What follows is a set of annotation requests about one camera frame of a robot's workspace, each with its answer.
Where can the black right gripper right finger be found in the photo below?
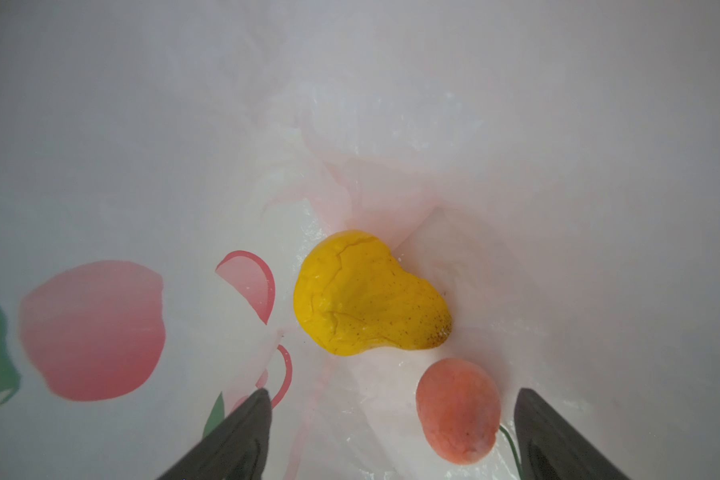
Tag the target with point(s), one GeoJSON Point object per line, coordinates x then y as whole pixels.
{"type": "Point", "coordinates": [551, 448]}

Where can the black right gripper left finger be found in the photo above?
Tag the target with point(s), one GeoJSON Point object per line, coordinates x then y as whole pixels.
{"type": "Point", "coordinates": [236, 449]}

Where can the pink plastic bag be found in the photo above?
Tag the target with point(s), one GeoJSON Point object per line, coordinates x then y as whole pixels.
{"type": "Point", "coordinates": [552, 168]}

